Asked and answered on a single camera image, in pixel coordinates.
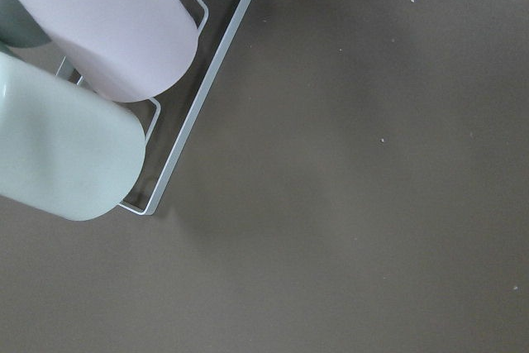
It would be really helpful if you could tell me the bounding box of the pastel cups rack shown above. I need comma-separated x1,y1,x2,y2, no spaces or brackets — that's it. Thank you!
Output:
53,0,265,217

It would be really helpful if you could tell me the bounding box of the pink cup on rack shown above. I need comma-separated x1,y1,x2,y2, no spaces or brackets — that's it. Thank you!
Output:
19,0,198,103

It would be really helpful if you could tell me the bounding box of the white cup on rack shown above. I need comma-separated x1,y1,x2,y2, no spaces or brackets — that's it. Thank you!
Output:
1,55,145,222

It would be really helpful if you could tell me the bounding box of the grey cup on rack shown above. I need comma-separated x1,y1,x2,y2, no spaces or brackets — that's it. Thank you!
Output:
1,0,50,48

